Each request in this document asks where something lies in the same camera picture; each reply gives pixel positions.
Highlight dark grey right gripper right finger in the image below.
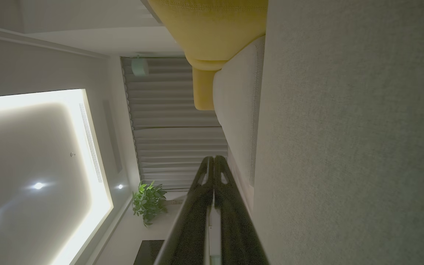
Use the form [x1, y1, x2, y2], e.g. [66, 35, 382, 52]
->
[214, 155, 270, 265]

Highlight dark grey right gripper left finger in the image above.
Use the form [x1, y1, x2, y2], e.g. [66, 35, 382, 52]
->
[153, 156, 215, 265]

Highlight green leafy house plant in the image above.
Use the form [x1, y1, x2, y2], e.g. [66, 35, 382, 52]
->
[132, 180, 168, 227]

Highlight grey pleated curtain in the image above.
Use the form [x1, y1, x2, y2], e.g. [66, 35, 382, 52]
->
[121, 56, 229, 191]

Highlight grey sofa seat cushion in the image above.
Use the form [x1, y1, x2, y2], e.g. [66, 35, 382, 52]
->
[213, 35, 266, 214]

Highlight large grey sofa chaise cushion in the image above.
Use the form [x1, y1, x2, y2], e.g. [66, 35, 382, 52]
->
[252, 0, 424, 265]

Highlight wide yellow sofa back cushion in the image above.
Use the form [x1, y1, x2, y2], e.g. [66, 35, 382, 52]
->
[148, 0, 269, 71]

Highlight black wall television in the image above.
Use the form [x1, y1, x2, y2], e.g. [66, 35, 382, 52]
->
[134, 240, 165, 265]

